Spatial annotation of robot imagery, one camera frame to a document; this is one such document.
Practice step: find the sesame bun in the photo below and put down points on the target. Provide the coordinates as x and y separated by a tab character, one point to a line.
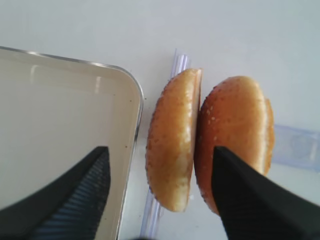
171	138
236	114

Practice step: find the cream rectangular tray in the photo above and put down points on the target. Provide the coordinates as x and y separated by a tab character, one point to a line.
53	112

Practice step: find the right clear acrylic rack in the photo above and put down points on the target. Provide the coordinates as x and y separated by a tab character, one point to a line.
295	165

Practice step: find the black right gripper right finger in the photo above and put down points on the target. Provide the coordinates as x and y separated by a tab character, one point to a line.
252	207

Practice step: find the sesame top bun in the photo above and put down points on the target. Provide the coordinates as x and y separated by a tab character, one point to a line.
171	138

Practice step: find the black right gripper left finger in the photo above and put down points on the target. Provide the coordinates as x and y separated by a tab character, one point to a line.
69	208

